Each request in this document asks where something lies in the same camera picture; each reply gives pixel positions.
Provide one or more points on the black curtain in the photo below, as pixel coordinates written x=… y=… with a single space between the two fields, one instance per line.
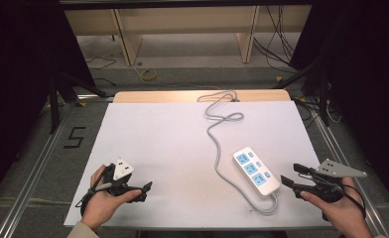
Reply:
x=20 y=82
x=364 y=76

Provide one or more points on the wooden desk frame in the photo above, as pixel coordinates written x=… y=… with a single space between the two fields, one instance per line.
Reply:
x=189 y=20

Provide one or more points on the white board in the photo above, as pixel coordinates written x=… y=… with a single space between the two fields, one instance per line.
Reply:
x=169 y=145

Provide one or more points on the yellow tape roll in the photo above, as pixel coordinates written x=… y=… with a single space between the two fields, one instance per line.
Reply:
x=149 y=74

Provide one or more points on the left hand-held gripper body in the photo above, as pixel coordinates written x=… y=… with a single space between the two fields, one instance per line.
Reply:
x=122 y=169

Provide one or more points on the white power strip blue sockets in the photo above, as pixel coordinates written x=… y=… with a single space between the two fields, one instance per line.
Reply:
x=255 y=171

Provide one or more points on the person's right hand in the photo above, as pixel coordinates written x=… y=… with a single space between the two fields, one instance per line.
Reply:
x=341 y=211

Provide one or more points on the aluminium floor rail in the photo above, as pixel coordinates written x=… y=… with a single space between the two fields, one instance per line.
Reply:
x=344 y=155
x=33 y=168

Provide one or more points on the person's left hand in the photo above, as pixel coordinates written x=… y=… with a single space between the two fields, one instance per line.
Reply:
x=100 y=204

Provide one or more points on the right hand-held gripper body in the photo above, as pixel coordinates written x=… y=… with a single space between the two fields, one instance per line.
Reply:
x=328 y=178

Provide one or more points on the wooden table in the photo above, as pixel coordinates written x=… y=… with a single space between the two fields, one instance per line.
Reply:
x=169 y=96

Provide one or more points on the black tripod stand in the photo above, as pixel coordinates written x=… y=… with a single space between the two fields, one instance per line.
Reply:
x=320 y=89
x=62 y=95

